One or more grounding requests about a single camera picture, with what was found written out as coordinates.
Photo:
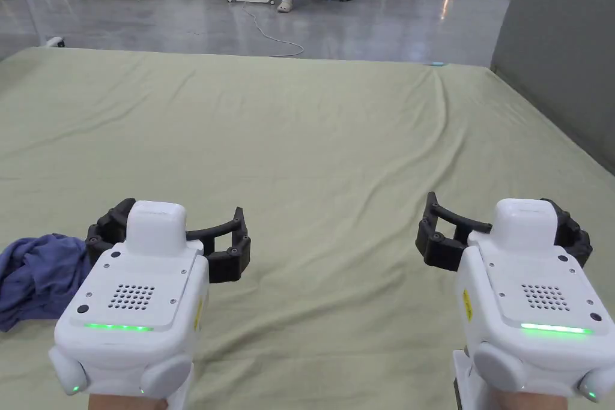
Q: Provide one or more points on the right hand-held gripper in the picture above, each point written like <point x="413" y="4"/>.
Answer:
<point x="523" y="294"/>

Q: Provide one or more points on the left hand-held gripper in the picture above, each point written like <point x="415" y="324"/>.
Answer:
<point x="137" y="280"/>

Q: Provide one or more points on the person's left hand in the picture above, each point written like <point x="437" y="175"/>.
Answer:
<point x="125" y="403"/>

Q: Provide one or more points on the person's right hand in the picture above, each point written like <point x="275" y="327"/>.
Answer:
<point x="538" y="403"/>

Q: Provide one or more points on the blue garment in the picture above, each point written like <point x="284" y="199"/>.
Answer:
<point x="38" y="275"/>

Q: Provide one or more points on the bed with pale green sheet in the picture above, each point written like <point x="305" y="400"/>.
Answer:
<point x="312" y="141"/>

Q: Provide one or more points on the grey padded headboard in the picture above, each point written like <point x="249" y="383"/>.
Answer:
<point x="562" y="45"/>

